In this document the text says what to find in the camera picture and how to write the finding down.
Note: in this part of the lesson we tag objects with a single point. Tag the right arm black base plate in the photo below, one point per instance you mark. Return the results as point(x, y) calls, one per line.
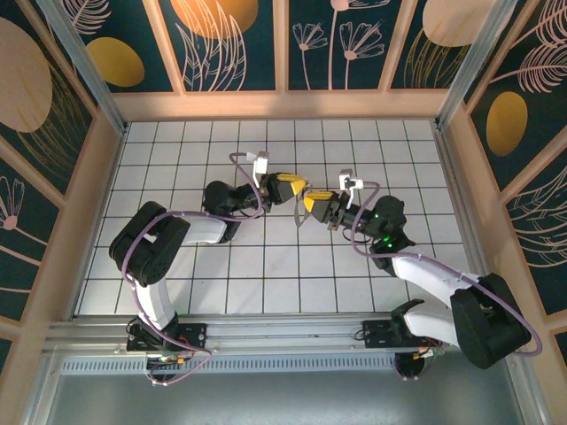
point(376, 334)

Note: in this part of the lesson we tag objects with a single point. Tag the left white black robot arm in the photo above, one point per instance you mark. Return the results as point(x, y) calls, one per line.
point(150, 248)

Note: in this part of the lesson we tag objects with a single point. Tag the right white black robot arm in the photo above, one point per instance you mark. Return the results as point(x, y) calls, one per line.
point(487, 327)

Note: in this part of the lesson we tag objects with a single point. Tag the aluminium frame post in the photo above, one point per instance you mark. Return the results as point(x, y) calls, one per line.
point(37, 403)
point(471, 66)
point(91, 75)
point(529, 389)

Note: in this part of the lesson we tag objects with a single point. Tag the long aluminium base rail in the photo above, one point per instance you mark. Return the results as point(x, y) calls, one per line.
point(283, 332)

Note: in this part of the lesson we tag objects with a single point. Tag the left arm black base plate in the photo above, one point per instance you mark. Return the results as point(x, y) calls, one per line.
point(195, 336)

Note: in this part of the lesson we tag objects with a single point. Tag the aluminium side rail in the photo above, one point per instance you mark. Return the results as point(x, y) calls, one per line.
point(456, 199)

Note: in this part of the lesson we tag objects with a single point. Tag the metal keyring loop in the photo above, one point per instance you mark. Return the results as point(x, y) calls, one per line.
point(295, 214)

